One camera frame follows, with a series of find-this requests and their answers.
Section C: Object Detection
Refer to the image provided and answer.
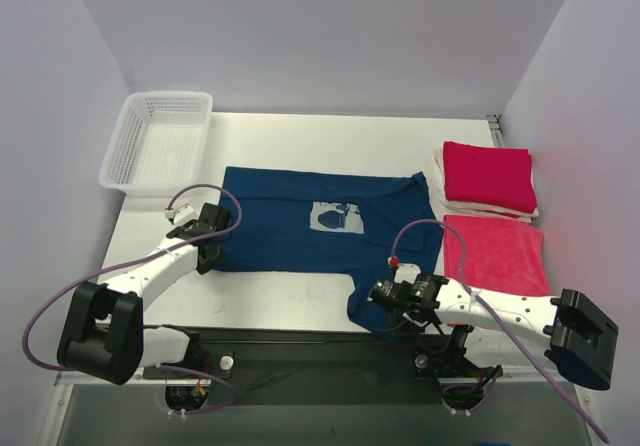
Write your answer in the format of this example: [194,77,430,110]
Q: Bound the folded red t-shirt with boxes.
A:
[442,141,538,216]

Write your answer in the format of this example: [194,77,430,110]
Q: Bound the blue t-shirt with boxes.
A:
[218,167,444,343]

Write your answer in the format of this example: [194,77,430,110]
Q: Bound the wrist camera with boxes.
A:
[166,203,233,240]
[368,273,449,311]

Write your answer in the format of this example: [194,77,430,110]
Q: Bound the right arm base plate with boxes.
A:
[412,347,496,381]

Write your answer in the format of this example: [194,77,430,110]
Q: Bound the aluminium rail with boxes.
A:
[53,338,594,386]

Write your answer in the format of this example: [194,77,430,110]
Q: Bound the pink towel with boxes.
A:
[443,214,552,297]

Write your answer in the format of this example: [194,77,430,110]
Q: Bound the white plastic basket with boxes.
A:
[98,91,213,195]

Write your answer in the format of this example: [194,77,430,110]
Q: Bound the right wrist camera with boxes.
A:
[368,273,449,311]

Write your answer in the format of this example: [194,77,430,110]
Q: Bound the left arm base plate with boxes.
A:
[142,345,236,380]

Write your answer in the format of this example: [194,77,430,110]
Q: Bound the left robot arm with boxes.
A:
[57,238,223,385]

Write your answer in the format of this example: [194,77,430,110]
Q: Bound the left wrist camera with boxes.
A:
[166,203,233,240]

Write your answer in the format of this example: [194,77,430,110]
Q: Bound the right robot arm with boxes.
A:
[370,274,619,391]

